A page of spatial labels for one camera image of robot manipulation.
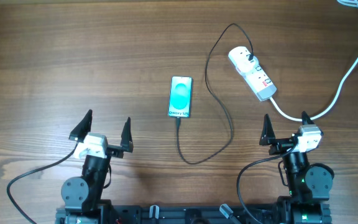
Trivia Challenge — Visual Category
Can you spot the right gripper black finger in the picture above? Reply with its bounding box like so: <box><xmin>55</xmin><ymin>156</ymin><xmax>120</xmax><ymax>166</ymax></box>
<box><xmin>301</xmin><ymin>111</ymin><xmax>314</xmax><ymax>125</ymax></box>
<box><xmin>259</xmin><ymin>114</ymin><xmax>276</xmax><ymax>146</ymax></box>

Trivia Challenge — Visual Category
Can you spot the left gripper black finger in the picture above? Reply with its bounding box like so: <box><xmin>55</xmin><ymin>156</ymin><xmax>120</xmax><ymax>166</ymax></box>
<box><xmin>68</xmin><ymin>110</ymin><xmax>93</xmax><ymax>142</ymax></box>
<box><xmin>120</xmin><ymin>117</ymin><xmax>134</xmax><ymax>153</ymax></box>

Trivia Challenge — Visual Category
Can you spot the black USB charging cable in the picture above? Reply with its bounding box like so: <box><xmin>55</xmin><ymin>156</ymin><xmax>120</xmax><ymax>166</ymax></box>
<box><xmin>174</xmin><ymin>22</ymin><xmax>255</xmax><ymax>166</ymax></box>

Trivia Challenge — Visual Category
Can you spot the blue Galaxy smartphone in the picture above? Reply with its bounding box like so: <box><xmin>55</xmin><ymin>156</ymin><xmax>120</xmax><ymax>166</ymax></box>
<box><xmin>168</xmin><ymin>76</ymin><xmax>193</xmax><ymax>118</ymax></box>

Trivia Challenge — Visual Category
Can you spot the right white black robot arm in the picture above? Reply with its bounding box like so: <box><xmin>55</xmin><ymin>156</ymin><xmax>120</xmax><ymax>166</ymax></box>
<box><xmin>259</xmin><ymin>112</ymin><xmax>334</xmax><ymax>224</ymax></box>

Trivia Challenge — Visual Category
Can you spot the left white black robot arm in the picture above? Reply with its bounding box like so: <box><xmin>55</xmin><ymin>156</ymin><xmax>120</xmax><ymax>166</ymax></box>
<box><xmin>55</xmin><ymin>110</ymin><xmax>134</xmax><ymax>224</ymax></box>

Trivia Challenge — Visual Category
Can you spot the white charger plug adapter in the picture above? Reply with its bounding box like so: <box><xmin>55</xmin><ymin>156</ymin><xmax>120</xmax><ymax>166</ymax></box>
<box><xmin>235</xmin><ymin>57</ymin><xmax>259</xmax><ymax>76</ymax></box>

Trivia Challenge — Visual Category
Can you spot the white power strip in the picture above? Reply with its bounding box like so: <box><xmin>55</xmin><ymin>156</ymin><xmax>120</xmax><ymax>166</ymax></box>
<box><xmin>228</xmin><ymin>46</ymin><xmax>277</xmax><ymax>101</ymax></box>

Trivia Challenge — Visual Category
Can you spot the white power strip cord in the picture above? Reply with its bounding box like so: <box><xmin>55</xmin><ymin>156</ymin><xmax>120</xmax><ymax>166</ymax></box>
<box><xmin>269</xmin><ymin>0</ymin><xmax>358</xmax><ymax>123</ymax></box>

